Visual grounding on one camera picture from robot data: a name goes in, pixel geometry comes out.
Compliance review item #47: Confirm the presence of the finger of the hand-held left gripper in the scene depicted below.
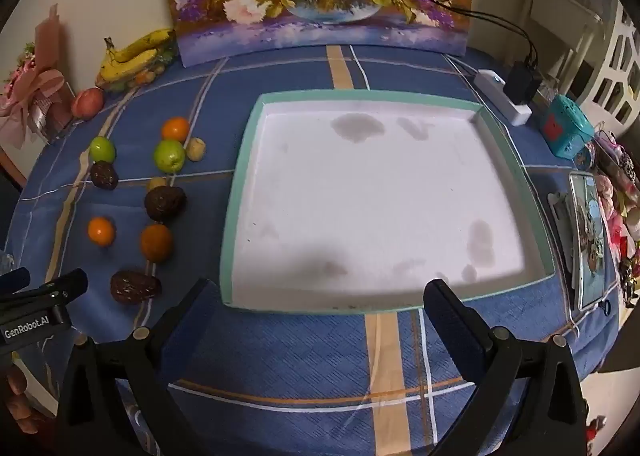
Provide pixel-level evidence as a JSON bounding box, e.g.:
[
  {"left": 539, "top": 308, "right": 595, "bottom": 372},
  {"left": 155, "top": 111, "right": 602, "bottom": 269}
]
[
  {"left": 30, "top": 269, "right": 89, "bottom": 309},
  {"left": 0, "top": 267, "right": 31, "bottom": 294}
]

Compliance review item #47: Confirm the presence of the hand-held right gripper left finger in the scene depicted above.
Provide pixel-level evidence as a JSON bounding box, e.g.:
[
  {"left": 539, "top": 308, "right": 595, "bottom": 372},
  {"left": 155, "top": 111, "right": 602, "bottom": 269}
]
[{"left": 54, "top": 277, "right": 223, "bottom": 456}]

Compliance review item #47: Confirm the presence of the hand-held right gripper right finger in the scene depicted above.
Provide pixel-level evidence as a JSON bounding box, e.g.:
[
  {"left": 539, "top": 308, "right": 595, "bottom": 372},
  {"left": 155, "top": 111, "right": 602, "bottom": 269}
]
[{"left": 422, "top": 278, "right": 588, "bottom": 456}]

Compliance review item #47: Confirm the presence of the long dark avocado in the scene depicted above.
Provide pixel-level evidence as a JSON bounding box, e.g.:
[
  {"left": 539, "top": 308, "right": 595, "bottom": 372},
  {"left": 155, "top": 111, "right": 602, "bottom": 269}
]
[{"left": 110, "top": 270, "right": 162, "bottom": 305}]

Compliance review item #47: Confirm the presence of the orange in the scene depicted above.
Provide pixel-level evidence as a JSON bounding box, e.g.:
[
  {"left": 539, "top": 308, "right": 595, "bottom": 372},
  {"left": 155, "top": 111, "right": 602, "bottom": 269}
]
[
  {"left": 161, "top": 117, "right": 191, "bottom": 143},
  {"left": 139, "top": 224, "right": 174, "bottom": 264},
  {"left": 87, "top": 217, "right": 116, "bottom": 247}
]

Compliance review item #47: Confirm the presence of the small dark avocado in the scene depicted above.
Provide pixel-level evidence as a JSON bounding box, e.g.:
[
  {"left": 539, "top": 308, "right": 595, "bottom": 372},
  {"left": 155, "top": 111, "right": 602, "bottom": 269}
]
[{"left": 89, "top": 161, "right": 120, "bottom": 191}]

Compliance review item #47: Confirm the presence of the teal rimmed white tray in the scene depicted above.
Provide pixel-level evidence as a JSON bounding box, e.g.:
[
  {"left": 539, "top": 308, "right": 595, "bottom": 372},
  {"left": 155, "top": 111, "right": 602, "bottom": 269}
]
[{"left": 219, "top": 90, "right": 556, "bottom": 311}]

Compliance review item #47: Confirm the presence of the small green apple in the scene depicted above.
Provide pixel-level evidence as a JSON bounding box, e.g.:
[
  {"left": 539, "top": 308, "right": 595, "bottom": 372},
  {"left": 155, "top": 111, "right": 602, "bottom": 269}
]
[{"left": 89, "top": 136, "right": 117, "bottom": 164}]

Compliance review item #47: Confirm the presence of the large green apple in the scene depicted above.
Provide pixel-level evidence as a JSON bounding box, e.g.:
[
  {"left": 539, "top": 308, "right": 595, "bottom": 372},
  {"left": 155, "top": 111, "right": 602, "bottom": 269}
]
[{"left": 153, "top": 139, "right": 186, "bottom": 173}]

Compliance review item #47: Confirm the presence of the person's left hand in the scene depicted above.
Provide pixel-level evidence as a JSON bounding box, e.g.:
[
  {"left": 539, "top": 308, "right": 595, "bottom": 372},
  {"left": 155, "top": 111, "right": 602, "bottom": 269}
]
[{"left": 6, "top": 366, "right": 51, "bottom": 436}]

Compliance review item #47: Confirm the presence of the blue plaid tablecloth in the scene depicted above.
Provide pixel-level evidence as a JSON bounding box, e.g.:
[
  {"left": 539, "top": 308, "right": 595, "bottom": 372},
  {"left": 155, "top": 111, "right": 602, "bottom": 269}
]
[{"left": 5, "top": 43, "right": 608, "bottom": 456}]

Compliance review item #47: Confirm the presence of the smartphone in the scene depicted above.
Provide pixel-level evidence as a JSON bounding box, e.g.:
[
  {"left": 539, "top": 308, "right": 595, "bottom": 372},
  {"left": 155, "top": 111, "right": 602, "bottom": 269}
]
[{"left": 569, "top": 172, "right": 607, "bottom": 311}]

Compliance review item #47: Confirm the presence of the red cloth item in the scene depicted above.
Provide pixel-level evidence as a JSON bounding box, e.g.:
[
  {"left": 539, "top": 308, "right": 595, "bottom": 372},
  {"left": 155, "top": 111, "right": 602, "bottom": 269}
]
[{"left": 586, "top": 415, "right": 608, "bottom": 444}]

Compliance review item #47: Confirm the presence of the red peach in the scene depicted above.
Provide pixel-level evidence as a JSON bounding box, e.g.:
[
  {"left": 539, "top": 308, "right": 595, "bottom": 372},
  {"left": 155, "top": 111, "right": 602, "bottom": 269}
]
[{"left": 70, "top": 87, "right": 105, "bottom": 121}]

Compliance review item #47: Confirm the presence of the pink wrapped bouquet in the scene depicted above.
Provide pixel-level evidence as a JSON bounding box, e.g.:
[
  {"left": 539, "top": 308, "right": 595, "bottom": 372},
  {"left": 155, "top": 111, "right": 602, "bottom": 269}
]
[{"left": 0, "top": 3, "right": 76, "bottom": 177}]

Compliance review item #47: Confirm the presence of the pile of colourful trinkets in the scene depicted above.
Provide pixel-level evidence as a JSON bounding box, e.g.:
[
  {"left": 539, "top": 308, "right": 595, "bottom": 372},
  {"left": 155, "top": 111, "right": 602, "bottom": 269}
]
[{"left": 575, "top": 121, "right": 640, "bottom": 307}]

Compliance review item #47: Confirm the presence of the teal toy box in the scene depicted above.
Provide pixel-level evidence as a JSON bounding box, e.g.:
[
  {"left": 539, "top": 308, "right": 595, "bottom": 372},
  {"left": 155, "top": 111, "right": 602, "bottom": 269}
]
[{"left": 539, "top": 94, "right": 596, "bottom": 158}]

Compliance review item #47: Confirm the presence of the white power strip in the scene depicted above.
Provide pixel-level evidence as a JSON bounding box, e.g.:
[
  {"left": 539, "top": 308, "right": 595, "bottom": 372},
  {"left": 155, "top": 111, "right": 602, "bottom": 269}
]
[{"left": 472, "top": 70, "right": 533, "bottom": 127}]

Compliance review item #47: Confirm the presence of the black power adapter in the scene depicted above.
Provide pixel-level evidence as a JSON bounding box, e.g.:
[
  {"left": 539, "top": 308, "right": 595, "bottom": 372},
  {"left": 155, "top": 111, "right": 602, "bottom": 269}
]
[{"left": 505, "top": 60, "right": 543, "bottom": 106}]

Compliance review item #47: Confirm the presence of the banana bunch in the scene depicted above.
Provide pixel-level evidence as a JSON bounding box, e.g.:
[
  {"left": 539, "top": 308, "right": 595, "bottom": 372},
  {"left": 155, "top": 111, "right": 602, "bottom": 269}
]
[{"left": 98, "top": 28, "right": 176, "bottom": 84}]

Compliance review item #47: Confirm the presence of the white lattice furniture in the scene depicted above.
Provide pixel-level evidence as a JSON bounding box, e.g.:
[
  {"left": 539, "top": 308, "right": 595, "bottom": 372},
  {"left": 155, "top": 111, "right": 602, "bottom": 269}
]
[{"left": 590, "top": 0, "right": 640, "bottom": 137}]

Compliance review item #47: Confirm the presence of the white chair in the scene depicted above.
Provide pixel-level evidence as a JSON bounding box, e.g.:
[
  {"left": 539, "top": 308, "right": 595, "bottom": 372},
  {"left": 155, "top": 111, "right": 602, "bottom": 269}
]
[{"left": 520, "top": 0, "right": 603, "bottom": 86}]

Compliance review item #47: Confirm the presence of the black cable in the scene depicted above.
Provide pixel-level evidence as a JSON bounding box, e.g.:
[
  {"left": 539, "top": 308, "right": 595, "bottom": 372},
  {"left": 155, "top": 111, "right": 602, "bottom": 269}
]
[{"left": 409, "top": 0, "right": 538, "bottom": 66}]

